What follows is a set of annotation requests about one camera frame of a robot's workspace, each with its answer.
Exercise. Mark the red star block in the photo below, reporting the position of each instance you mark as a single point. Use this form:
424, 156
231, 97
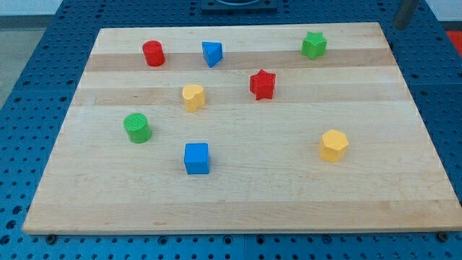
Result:
262, 85

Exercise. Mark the green star block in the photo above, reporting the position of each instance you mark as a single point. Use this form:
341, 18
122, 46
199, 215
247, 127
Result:
313, 45

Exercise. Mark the blue cube block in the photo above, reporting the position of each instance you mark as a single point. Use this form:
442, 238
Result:
196, 158

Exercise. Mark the yellow heart block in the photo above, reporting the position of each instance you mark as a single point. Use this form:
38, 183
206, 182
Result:
193, 97

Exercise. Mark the wooden board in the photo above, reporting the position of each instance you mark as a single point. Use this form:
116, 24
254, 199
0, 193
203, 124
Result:
265, 171

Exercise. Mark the blue triangle block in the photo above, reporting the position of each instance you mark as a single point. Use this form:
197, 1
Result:
212, 53

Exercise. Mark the green cylinder block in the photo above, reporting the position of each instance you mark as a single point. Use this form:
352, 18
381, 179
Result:
137, 128

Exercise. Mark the yellow hexagon block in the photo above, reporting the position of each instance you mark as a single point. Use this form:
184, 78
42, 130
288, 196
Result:
333, 145

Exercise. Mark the red cylinder block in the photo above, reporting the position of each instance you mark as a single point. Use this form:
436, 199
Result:
153, 53

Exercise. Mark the grey metal rod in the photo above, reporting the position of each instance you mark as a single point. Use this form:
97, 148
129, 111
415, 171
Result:
404, 14

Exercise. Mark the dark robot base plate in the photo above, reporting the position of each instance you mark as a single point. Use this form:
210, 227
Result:
213, 6

